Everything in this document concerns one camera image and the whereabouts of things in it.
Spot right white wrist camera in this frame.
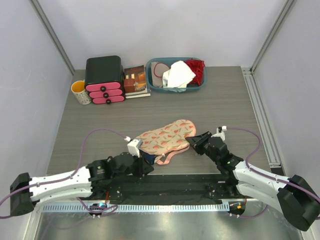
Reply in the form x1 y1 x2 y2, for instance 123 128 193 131
212 125 227 142

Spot yellow inside patterned mug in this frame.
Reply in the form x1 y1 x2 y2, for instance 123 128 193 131
70 80 92 105

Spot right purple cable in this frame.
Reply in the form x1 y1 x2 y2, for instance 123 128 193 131
224 126 320 221

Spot teal plastic basket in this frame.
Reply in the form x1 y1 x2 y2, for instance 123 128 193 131
145 57 208 93

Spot pink mesh laundry bag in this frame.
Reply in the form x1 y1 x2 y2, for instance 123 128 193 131
137 119 197 165

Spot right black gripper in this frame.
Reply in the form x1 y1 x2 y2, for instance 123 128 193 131
185 131 220 165

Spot stack of books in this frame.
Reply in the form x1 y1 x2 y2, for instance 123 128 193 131
123 65 150 98

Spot white slotted cable duct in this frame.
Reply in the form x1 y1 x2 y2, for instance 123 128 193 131
42 202 230 213

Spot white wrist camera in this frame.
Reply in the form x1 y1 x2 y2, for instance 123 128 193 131
124 136 143 158
212 125 227 142

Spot grey cloth with red loop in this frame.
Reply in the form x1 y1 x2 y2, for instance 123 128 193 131
150 61 170 88

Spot white cloth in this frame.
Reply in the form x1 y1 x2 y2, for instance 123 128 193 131
162 60 196 89

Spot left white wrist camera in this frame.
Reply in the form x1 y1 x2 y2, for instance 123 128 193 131
124 136 143 158

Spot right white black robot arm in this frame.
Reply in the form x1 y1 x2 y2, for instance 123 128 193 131
186 132 320 232

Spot red garment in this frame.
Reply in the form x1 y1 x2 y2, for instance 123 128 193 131
184 58 205 86

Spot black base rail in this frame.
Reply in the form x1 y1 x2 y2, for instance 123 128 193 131
80 174 244 206

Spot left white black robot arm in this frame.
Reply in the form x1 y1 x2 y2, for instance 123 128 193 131
9 152 154 217

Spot black pink drawer organizer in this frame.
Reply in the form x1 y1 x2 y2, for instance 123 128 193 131
84 55 125 105

